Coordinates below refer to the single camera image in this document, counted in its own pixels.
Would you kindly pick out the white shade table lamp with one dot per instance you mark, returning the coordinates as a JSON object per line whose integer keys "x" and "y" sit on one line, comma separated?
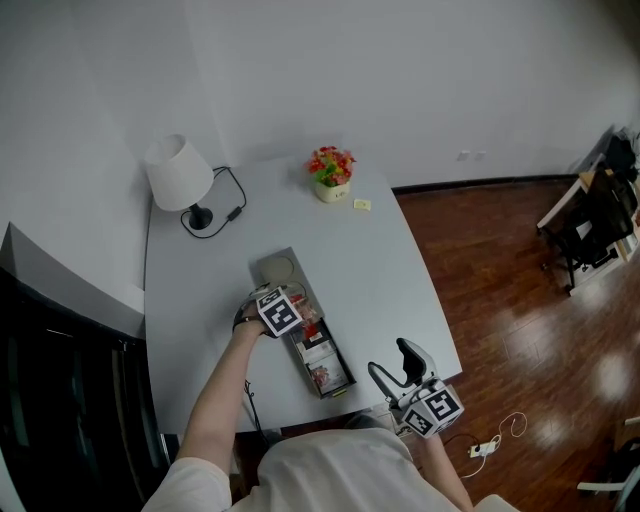
{"x": 177, "y": 172}

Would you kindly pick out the white power strip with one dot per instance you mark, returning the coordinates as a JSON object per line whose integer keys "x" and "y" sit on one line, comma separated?
{"x": 484, "y": 448}

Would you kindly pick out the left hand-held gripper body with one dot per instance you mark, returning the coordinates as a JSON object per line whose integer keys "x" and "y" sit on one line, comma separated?
{"x": 277, "y": 312}

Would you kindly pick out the white frame chair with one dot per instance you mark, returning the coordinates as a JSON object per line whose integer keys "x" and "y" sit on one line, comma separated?
{"x": 617, "y": 487}

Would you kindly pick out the person's left forearm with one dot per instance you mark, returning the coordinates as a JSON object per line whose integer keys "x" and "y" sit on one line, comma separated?
{"x": 220, "y": 395}

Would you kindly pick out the black glass cabinet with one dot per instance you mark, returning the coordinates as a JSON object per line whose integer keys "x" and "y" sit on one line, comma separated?
{"x": 60, "y": 400}

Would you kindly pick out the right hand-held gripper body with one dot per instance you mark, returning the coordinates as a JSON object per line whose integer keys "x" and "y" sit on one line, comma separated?
{"x": 432, "y": 407}

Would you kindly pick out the white wall socket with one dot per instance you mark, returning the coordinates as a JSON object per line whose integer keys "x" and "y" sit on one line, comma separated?
{"x": 464, "y": 155}
{"x": 480, "y": 155}

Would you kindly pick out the potted red and yellow flowers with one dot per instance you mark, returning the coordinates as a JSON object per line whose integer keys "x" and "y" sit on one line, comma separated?
{"x": 332, "y": 172}

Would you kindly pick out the brown drawer box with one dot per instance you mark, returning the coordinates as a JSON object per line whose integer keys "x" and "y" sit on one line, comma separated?
{"x": 275, "y": 265}

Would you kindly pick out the person's right forearm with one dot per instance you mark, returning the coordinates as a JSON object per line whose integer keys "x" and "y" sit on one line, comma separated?
{"x": 442, "y": 470}

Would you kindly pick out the light wooden desk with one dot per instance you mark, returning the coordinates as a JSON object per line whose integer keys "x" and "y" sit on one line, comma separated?
{"x": 560, "y": 210}

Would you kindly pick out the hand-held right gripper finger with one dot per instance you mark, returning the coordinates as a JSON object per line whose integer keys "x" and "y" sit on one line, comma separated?
{"x": 390, "y": 387}
{"x": 417, "y": 365}

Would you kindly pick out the black chair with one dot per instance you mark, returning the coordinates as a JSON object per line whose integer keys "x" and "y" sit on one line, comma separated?
{"x": 590, "y": 235}

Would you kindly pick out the person's white shirt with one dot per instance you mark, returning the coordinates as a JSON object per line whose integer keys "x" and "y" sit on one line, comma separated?
{"x": 335, "y": 475}

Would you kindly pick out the small light green rectangular piece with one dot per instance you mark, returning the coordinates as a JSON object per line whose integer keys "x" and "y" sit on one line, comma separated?
{"x": 362, "y": 204}

